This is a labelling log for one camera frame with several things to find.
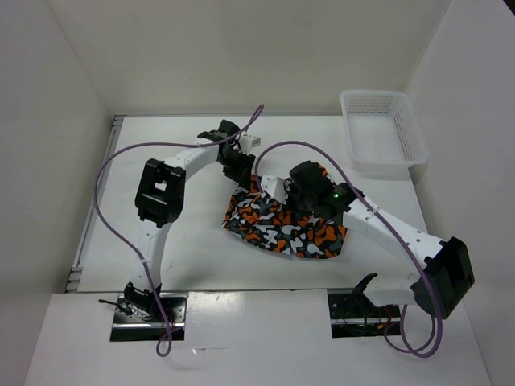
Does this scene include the white plastic basket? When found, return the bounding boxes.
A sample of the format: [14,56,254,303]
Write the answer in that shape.
[340,90,429,174]

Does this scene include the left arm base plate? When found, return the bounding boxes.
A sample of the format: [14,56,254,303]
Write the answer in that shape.
[109,293,187,343]

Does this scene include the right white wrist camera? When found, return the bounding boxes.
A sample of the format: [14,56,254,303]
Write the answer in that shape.
[260,175,288,204]

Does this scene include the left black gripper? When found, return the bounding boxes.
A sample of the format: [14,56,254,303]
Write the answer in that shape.
[217,149,255,188]

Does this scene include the aluminium rail frame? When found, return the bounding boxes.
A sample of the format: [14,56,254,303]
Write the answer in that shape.
[64,115,126,294]

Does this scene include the orange camouflage shorts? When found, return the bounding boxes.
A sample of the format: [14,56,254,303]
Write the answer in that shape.
[222,174,347,259]

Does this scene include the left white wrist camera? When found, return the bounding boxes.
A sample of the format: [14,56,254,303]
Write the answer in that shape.
[237,134,261,154]

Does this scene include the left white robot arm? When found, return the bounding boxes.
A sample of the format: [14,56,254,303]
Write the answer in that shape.
[124,120,261,322]

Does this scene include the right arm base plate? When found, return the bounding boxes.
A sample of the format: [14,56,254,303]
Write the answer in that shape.
[328,289,401,339]

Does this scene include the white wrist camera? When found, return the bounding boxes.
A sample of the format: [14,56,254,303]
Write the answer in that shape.
[237,134,261,154]
[260,175,288,204]

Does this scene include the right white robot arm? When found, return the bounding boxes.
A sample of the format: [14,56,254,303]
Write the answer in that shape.
[287,161,475,320]

